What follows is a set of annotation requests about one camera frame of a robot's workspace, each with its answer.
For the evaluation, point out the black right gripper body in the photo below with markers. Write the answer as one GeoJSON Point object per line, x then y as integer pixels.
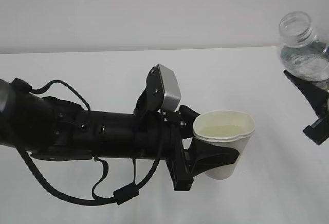
{"type": "Point", "coordinates": [318, 131]}

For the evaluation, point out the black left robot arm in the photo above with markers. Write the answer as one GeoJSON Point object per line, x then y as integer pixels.
{"type": "Point", "coordinates": [48, 128]}

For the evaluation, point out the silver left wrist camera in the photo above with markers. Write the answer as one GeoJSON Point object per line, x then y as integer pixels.
{"type": "Point", "coordinates": [171, 91]}

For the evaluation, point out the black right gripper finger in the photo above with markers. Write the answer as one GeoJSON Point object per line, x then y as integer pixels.
{"type": "Point", "coordinates": [316, 97]}

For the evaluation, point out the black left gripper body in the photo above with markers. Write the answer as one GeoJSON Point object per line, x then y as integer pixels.
{"type": "Point", "coordinates": [169, 125]}

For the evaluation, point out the clear water bottle green label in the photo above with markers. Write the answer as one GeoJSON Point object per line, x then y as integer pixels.
{"type": "Point", "coordinates": [303, 49]}

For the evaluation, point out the white paper cup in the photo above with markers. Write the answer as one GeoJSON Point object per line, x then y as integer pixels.
{"type": "Point", "coordinates": [224, 128]}

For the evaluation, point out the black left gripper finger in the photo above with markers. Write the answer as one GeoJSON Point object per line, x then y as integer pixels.
{"type": "Point", "coordinates": [188, 117]}
{"type": "Point", "coordinates": [217, 162]}

